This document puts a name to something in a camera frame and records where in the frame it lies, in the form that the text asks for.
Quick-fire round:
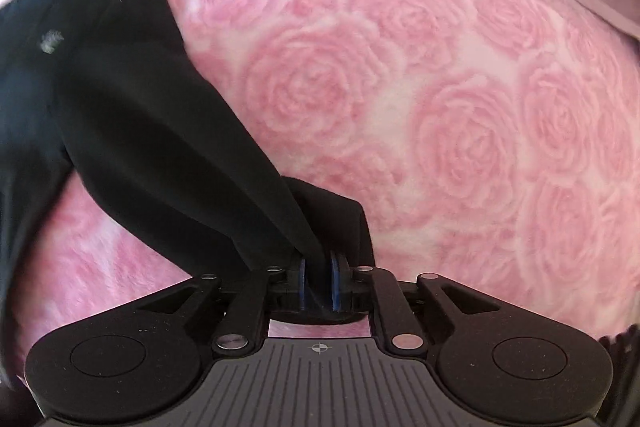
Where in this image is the pink rose bed blanket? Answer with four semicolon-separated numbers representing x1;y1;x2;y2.
1;0;639;375

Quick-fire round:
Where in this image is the black zip sweater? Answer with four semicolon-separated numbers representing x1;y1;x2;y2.
0;0;377;388

